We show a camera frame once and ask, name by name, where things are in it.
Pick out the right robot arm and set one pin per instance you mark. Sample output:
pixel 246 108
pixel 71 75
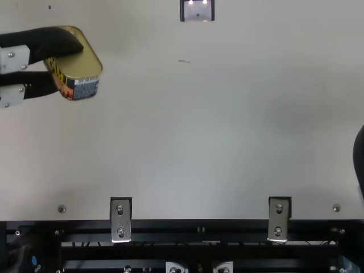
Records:
pixel 359 159

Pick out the small square scanner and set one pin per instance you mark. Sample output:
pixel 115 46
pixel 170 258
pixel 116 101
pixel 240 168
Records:
pixel 197 10

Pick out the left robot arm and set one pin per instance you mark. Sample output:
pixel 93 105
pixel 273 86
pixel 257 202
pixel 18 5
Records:
pixel 27 258

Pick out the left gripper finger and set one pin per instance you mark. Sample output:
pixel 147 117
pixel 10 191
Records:
pixel 48 42
pixel 37 84

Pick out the rectangular tin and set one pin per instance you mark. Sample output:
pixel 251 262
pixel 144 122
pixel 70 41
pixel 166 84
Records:
pixel 81 65

